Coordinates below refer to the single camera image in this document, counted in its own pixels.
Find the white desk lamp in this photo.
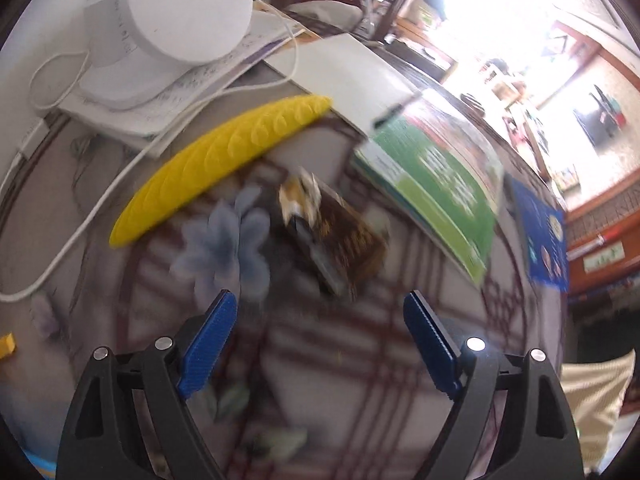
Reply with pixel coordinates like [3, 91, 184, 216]
[75, 0, 253, 113]

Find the black pen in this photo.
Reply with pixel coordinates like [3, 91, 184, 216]
[372, 102, 408, 127]

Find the green textbook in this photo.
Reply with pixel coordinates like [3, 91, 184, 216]
[350, 95, 506, 288]

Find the wall television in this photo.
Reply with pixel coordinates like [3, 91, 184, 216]
[572, 85, 626, 148]

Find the brown cigarette pack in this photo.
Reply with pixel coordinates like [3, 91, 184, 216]
[277, 172, 391, 301]

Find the geometric pattern framed picture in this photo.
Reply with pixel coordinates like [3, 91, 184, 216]
[552, 167, 578, 191]

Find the white cloth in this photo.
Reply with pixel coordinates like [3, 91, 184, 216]
[287, 0, 363, 26]

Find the checkered beige cloth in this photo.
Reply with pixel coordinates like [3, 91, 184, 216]
[560, 350, 638, 461]

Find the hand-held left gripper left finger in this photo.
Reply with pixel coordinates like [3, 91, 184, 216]
[55, 289, 238, 480]

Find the blue book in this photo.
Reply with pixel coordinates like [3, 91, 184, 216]
[507, 175, 571, 293]

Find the stack of printed papers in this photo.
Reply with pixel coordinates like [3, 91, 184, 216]
[57, 0, 306, 158]

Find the white notebook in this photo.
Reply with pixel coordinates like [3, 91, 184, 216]
[263, 32, 418, 138]

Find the white lamp cable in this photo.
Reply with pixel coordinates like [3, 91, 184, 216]
[0, 10, 301, 303]

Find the wooden coffee table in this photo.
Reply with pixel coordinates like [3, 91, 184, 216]
[390, 35, 458, 81]

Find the yellow corn-shaped plastic case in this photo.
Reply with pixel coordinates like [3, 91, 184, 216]
[110, 94, 332, 247]

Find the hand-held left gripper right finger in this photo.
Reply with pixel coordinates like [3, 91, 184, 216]
[402, 290, 586, 480]

